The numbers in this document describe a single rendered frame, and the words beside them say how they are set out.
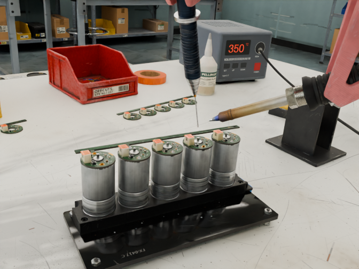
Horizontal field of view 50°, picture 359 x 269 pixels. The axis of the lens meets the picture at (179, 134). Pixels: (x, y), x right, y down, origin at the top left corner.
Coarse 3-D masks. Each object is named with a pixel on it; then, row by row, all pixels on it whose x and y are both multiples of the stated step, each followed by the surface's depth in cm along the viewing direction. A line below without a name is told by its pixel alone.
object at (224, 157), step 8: (224, 136) 33; (216, 144) 32; (216, 152) 32; (224, 152) 32; (232, 152) 32; (216, 160) 32; (224, 160) 32; (232, 160) 32; (216, 168) 33; (224, 168) 32; (232, 168) 33; (216, 176) 33; (224, 176) 33; (232, 176) 33; (216, 184) 33; (224, 184) 33; (232, 184) 34
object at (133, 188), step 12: (120, 168) 28; (132, 168) 28; (144, 168) 28; (120, 180) 29; (132, 180) 28; (144, 180) 29; (120, 192) 29; (132, 192) 29; (144, 192) 29; (120, 204) 30; (132, 204) 29; (144, 204) 30
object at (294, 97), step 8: (288, 88) 27; (296, 88) 27; (280, 96) 27; (288, 96) 26; (296, 96) 26; (304, 96) 26; (248, 104) 28; (256, 104) 28; (264, 104) 28; (272, 104) 27; (280, 104) 27; (288, 104) 27; (296, 104) 27; (304, 104) 27; (224, 112) 29; (232, 112) 28; (240, 112) 28; (248, 112) 28; (256, 112) 28; (224, 120) 29
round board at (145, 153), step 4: (132, 148) 29; (136, 148) 29; (140, 148) 29; (144, 148) 30; (140, 152) 29; (144, 152) 29; (148, 152) 29; (120, 156) 28; (128, 156) 28; (132, 156) 28; (136, 156) 28; (144, 156) 28; (148, 156) 28; (124, 160) 28; (128, 160) 28; (132, 160) 28; (136, 160) 28; (140, 160) 28; (144, 160) 28
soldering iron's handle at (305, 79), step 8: (352, 72) 25; (304, 80) 26; (312, 80) 26; (320, 80) 26; (352, 80) 25; (304, 88) 26; (312, 88) 26; (320, 88) 25; (312, 96) 26; (320, 96) 26; (312, 104) 26; (320, 104) 26
